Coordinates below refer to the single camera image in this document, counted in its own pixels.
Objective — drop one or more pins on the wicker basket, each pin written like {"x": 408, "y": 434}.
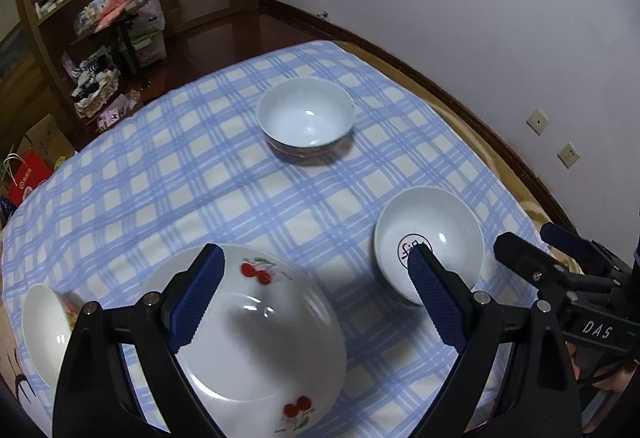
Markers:
{"x": 95, "y": 93}

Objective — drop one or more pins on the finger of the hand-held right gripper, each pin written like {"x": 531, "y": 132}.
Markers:
{"x": 530, "y": 258}
{"x": 565, "y": 238}

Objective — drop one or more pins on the plastic storage boxes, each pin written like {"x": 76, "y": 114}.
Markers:
{"x": 147, "y": 28}

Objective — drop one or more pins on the cardboard box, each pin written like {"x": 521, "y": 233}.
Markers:
{"x": 47, "y": 138}

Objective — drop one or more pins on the wooden shelf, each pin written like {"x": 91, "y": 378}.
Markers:
{"x": 37, "y": 43}

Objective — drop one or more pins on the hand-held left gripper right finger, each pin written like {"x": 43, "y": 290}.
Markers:
{"x": 435, "y": 298}

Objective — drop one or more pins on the black folding table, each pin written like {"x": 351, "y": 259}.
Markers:
{"x": 122, "y": 30}

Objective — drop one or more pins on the red patterned bowl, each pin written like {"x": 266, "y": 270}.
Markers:
{"x": 305, "y": 108}

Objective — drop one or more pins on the white bowl with logo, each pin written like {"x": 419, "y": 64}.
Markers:
{"x": 450, "y": 228}

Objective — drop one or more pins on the pink packets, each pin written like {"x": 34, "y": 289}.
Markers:
{"x": 117, "y": 110}

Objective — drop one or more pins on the white wall outlet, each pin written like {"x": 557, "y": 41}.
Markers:
{"x": 568, "y": 154}
{"x": 537, "y": 121}

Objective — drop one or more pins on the blue checked tablecloth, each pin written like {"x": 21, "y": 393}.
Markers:
{"x": 200, "y": 168}

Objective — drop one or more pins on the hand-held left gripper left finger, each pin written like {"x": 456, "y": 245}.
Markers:
{"x": 200, "y": 298}

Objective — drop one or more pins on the red paper bag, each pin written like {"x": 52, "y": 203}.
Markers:
{"x": 27, "y": 178}

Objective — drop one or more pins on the brown printed blanket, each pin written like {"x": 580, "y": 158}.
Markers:
{"x": 11, "y": 363}

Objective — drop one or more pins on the white cherry plate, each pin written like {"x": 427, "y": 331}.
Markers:
{"x": 260, "y": 343}

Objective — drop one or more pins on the white bowl with cartoon print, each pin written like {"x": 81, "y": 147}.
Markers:
{"x": 42, "y": 343}

